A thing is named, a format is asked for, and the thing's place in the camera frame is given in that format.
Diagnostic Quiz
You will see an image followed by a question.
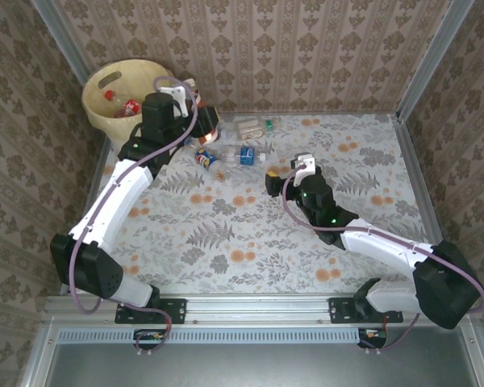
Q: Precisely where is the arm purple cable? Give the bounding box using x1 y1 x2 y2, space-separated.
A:
282 160 484 356
70 75 198 358

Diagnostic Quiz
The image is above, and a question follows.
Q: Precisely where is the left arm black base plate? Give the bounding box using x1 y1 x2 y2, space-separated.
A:
115 297 186 325

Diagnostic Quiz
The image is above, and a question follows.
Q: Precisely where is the grey slotted cable duct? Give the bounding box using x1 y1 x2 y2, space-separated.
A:
58 327 362 344

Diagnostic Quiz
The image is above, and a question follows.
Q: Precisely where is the aluminium frame post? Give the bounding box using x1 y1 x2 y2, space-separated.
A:
394 0 475 122
31 0 86 77

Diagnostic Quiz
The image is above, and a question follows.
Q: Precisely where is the small blue label clear bottle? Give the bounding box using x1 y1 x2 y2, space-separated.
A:
221 144 269 166

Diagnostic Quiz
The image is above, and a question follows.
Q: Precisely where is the clear bottle green cap band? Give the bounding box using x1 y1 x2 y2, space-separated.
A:
234 115 282 140

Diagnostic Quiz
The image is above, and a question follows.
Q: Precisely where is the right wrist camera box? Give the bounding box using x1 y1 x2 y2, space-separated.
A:
290 152 317 187

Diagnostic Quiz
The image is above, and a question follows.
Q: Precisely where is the white ribbed plastic bin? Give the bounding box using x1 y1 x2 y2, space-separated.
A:
82 59 186 152

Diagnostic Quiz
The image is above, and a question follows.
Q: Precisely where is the aluminium mounting rail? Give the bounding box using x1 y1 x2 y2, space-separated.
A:
44 293 479 326

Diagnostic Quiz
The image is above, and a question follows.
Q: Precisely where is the aluminium table side rail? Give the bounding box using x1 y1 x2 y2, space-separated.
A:
59 140 111 295
390 114 463 293

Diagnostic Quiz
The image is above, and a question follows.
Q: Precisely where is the brown cafe label bottle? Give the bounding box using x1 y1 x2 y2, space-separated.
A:
187 78 219 145

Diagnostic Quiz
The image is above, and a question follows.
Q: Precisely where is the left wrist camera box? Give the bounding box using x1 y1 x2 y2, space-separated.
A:
160 85 189 119

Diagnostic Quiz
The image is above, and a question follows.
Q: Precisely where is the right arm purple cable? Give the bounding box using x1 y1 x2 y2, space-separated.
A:
282 160 484 356

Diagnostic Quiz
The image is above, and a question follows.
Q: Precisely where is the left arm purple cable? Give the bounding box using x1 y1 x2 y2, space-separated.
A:
70 75 198 358

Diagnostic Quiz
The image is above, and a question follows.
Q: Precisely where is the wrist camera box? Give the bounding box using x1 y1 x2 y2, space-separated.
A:
160 85 189 119
290 152 317 187

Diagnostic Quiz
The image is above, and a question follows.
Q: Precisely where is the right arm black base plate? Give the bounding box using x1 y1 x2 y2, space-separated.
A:
328 297 404 325

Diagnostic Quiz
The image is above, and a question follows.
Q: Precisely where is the grey sheet metal panel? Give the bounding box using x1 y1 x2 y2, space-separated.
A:
19 322 484 387

